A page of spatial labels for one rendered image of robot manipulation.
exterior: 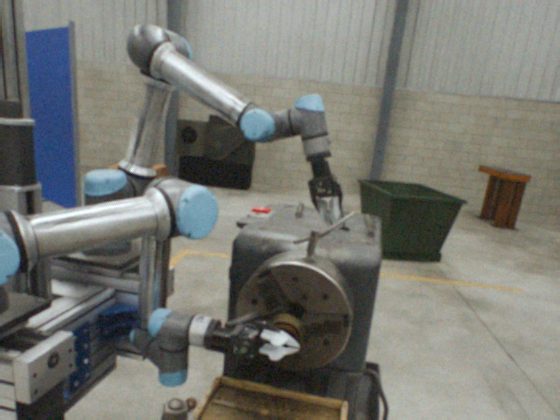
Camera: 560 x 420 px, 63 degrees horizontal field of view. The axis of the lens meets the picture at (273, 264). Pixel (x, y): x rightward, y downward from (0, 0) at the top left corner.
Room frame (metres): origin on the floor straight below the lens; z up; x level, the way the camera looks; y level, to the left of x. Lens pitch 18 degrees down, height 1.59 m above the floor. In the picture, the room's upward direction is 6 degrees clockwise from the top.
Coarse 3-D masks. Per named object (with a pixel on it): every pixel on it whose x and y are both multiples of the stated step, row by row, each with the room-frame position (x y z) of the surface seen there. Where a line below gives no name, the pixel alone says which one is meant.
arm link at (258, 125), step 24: (144, 24) 1.32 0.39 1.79; (144, 48) 1.25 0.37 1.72; (168, 48) 1.26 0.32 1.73; (168, 72) 1.24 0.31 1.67; (192, 72) 1.23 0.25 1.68; (192, 96) 1.24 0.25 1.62; (216, 96) 1.20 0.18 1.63; (240, 96) 1.21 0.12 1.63; (240, 120) 1.19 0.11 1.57; (264, 120) 1.15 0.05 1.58
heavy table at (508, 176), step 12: (480, 168) 9.92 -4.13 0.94; (492, 168) 9.29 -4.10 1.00; (504, 168) 9.63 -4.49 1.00; (492, 180) 9.28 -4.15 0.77; (504, 180) 8.62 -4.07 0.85; (516, 180) 8.44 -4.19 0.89; (528, 180) 8.43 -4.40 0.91; (492, 192) 9.28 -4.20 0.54; (504, 192) 8.51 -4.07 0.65; (516, 192) 8.49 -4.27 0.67; (492, 204) 9.40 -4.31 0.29; (504, 204) 8.50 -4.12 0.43; (516, 204) 8.49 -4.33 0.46; (480, 216) 9.38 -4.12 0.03; (492, 216) 9.29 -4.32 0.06; (504, 216) 8.50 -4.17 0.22; (516, 216) 8.48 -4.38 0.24; (504, 228) 8.43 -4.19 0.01; (516, 228) 8.51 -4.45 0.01
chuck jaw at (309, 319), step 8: (304, 320) 1.08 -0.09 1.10; (312, 320) 1.08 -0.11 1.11; (320, 320) 1.07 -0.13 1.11; (328, 320) 1.08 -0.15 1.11; (336, 320) 1.07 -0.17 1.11; (344, 320) 1.11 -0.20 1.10; (304, 328) 1.05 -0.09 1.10; (312, 328) 1.06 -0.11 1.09; (320, 328) 1.06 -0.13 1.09; (328, 328) 1.08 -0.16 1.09; (336, 328) 1.07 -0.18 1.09; (304, 336) 1.05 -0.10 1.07
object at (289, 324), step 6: (276, 318) 1.06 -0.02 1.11; (282, 318) 1.04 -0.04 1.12; (288, 318) 1.04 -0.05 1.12; (294, 318) 1.05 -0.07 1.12; (276, 324) 1.03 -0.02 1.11; (282, 324) 1.02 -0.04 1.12; (288, 324) 1.02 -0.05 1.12; (294, 324) 1.02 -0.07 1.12; (300, 324) 1.04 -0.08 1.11; (282, 330) 0.99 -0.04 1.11; (288, 330) 0.99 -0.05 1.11; (294, 330) 1.01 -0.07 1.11; (300, 330) 1.03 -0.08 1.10; (294, 336) 0.99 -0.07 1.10; (300, 336) 1.02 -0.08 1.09; (300, 342) 1.04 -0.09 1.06; (288, 354) 0.99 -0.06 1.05
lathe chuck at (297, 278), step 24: (264, 264) 1.22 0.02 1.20; (288, 264) 1.14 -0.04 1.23; (312, 264) 1.15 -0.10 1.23; (288, 288) 1.14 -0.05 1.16; (312, 288) 1.13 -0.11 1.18; (336, 288) 1.12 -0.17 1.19; (240, 312) 1.16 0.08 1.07; (264, 312) 1.15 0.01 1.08; (312, 312) 1.13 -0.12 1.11; (336, 312) 1.11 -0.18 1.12; (312, 336) 1.12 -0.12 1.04; (336, 336) 1.11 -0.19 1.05; (288, 360) 1.13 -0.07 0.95; (312, 360) 1.12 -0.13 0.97
